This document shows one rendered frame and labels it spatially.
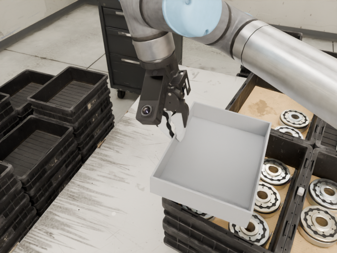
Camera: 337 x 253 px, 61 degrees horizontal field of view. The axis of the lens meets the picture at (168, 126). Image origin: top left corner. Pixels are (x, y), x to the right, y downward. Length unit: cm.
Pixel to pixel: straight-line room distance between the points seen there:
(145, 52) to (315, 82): 29
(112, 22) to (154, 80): 174
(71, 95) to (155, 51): 142
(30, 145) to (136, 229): 102
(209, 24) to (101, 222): 74
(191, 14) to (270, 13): 364
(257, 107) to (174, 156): 63
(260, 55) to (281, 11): 357
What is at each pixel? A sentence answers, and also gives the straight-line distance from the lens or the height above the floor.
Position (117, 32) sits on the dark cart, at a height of 65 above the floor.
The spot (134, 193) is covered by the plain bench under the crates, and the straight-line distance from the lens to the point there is 105.
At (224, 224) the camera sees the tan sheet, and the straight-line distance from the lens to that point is 84.
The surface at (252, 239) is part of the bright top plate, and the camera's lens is 80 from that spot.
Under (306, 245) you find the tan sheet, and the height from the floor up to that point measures 83.
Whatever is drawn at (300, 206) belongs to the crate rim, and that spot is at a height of 93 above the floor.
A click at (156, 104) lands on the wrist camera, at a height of 122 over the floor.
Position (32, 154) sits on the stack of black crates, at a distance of 176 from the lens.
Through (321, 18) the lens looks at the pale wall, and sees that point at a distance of 406.
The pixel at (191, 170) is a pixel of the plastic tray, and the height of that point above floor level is 105.
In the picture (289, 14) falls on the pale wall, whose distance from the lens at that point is 404.
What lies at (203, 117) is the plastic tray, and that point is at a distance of 77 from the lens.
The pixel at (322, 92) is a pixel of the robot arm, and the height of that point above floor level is 134.
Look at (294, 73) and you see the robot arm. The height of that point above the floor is 134.
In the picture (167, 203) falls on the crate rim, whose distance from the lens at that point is 74.
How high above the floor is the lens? 155
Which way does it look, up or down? 42 degrees down
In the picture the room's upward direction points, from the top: straight up
